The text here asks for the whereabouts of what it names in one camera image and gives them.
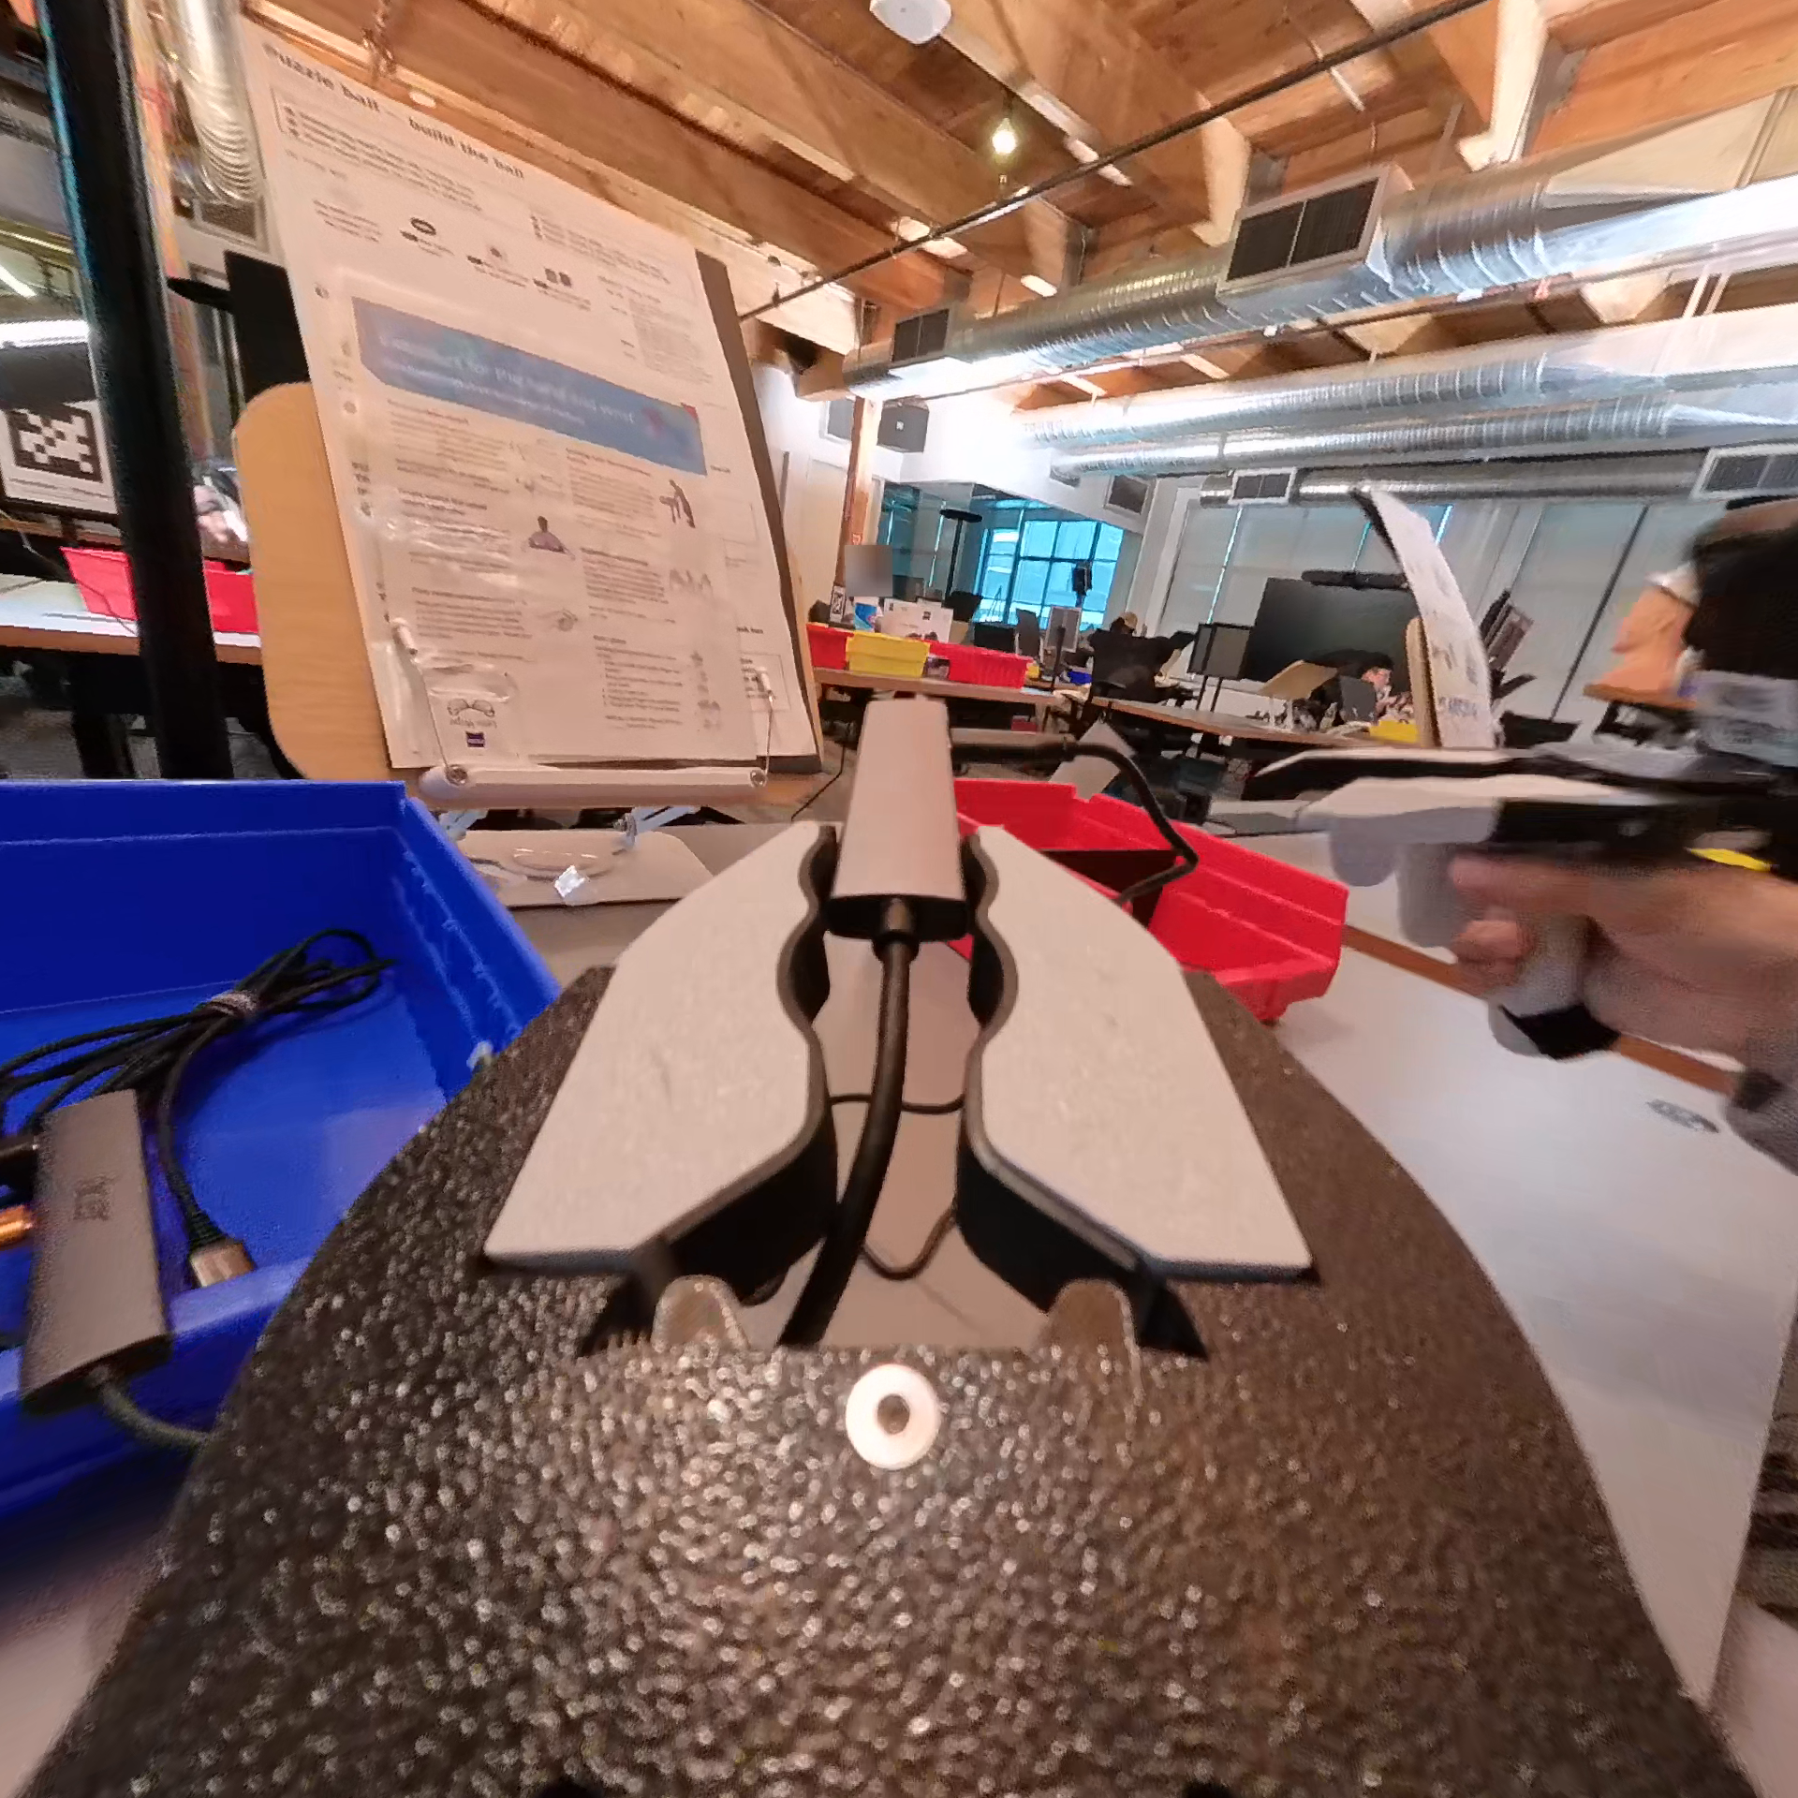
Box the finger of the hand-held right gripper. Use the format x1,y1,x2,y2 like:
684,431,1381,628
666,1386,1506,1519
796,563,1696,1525
1254,744,1549,805
1299,777,1510,957

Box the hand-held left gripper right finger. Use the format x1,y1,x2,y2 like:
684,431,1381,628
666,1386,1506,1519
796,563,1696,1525
955,826,1318,1286

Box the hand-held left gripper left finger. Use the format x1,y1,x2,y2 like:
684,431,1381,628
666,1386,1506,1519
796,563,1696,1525
482,823,844,1280

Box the red plastic bin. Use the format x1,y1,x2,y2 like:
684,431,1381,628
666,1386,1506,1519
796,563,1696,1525
955,777,1351,1026

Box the thick black hub cable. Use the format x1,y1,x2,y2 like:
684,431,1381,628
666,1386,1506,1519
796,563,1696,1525
778,933,971,1342

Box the blue plastic bin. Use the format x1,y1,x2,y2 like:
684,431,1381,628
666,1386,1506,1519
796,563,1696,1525
0,780,563,1526

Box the grey USB hub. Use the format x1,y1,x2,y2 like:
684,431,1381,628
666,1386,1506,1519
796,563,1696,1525
21,1094,177,1413
825,697,973,947

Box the black cable with orange plugs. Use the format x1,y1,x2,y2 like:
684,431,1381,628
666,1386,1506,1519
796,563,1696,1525
0,927,401,1286

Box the person's right hand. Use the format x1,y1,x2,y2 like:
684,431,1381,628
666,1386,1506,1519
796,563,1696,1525
1447,855,1798,1073

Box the curved paper sign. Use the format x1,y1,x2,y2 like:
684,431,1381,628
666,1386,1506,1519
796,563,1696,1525
1370,484,1503,753

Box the printed instruction sheets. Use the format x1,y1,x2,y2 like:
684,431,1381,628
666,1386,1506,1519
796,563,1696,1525
239,21,824,773

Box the wooden document board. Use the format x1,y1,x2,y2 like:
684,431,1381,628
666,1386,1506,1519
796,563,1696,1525
230,253,825,809

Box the black metal pole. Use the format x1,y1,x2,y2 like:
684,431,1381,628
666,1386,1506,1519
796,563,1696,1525
42,0,233,781

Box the black white marker sign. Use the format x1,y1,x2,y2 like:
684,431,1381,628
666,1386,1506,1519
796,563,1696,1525
0,400,118,510

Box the black wall monitor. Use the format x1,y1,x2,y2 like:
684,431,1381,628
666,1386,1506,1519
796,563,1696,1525
1244,575,1420,690

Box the silver air duct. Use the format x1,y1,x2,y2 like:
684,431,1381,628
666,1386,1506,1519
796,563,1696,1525
1040,301,1798,480
843,141,1798,409

